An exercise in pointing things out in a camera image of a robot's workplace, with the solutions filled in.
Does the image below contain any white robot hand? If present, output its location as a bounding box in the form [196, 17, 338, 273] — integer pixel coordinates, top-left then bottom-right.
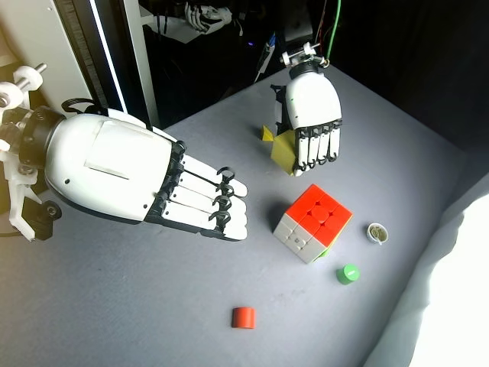
[270, 70, 343, 177]
[44, 98, 249, 242]

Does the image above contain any large yellow block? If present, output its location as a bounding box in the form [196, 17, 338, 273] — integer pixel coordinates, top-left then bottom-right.
[270, 129, 301, 177]

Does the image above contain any Rubik's cube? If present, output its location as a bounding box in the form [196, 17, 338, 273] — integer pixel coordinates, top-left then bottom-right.
[272, 183, 354, 265]

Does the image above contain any spare white robot hand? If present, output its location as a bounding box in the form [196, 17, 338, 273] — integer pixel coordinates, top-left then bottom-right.
[184, 2, 234, 35]

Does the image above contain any green cylinder block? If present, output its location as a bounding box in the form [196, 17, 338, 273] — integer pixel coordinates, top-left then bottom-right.
[335, 263, 361, 286]

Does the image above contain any red half-cylinder block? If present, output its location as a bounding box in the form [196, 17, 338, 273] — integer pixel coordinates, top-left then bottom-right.
[231, 306, 257, 330]

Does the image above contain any grey table cloth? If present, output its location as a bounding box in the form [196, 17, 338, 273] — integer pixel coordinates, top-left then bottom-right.
[0, 63, 489, 367]

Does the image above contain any small bowl with spoon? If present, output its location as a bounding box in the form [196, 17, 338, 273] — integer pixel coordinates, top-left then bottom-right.
[367, 222, 390, 245]

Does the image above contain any white robot body column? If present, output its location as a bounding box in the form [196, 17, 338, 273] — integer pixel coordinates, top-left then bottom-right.
[0, 0, 160, 129]

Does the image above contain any white backdrop sheet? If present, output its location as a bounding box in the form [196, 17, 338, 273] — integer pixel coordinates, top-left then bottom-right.
[361, 190, 489, 367]

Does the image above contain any green cable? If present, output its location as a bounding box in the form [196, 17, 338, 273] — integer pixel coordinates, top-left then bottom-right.
[326, 0, 342, 62]

